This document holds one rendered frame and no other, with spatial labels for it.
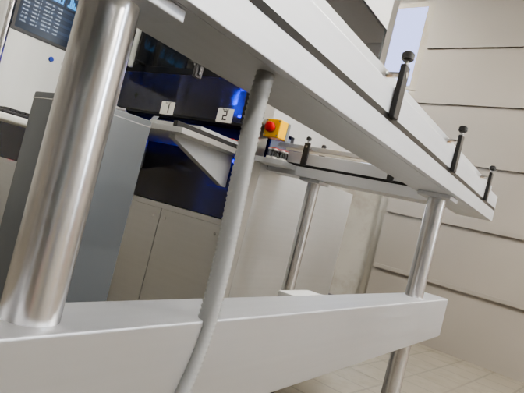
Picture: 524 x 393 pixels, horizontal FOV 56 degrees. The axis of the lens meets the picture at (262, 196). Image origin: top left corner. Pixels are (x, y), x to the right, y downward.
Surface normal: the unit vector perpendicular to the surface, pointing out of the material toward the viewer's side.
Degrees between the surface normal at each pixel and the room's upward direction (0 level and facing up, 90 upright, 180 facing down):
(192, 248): 90
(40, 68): 90
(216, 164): 90
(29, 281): 90
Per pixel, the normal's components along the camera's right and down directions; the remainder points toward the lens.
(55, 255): 0.62, 0.14
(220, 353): 0.80, 0.19
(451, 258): -0.61, -0.17
